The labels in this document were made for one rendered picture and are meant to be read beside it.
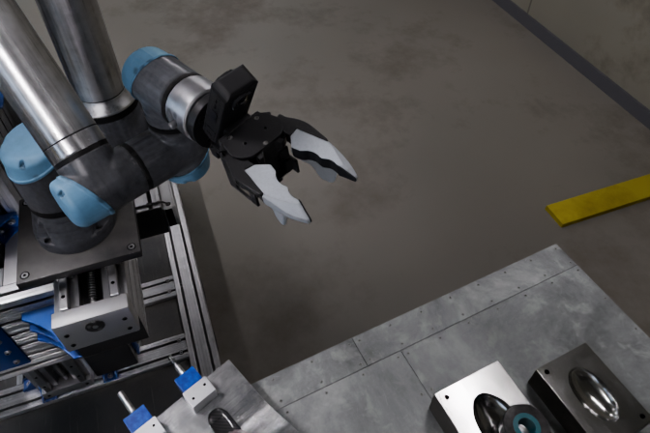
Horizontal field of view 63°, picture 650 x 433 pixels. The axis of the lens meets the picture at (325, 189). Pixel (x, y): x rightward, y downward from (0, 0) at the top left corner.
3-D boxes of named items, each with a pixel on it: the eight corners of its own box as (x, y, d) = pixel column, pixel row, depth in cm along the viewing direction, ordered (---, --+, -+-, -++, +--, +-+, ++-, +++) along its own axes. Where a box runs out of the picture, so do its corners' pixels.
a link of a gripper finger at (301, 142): (369, 186, 61) (300, 161, 64) (368, 152, 56) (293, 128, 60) (357, 206, 59) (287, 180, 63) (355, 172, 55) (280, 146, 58)
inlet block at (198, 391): (161, 370, 106) (155, 358, 102) (182, 354, 109) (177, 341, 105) (197, 418, 100) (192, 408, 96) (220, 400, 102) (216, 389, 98)
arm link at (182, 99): (205, 64, 66) (152, 100, 63) (228, 79, 64) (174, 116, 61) (220, 107, 72) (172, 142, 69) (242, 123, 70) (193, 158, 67)
